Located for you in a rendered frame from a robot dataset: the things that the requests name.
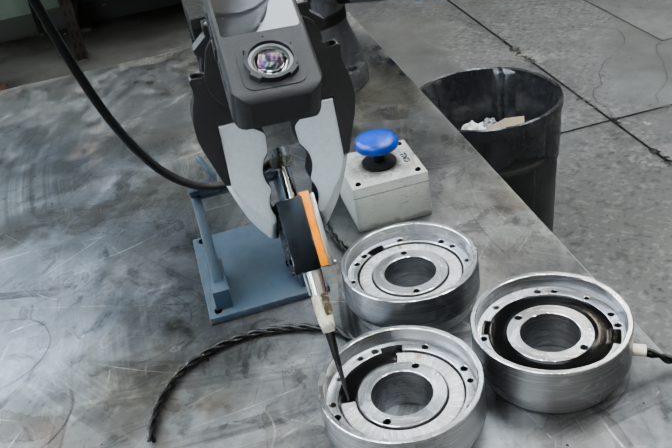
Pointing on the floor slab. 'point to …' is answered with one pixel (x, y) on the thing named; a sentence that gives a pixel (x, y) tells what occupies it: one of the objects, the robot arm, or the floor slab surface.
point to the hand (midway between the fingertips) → (297, 218)
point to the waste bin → (540, 156)
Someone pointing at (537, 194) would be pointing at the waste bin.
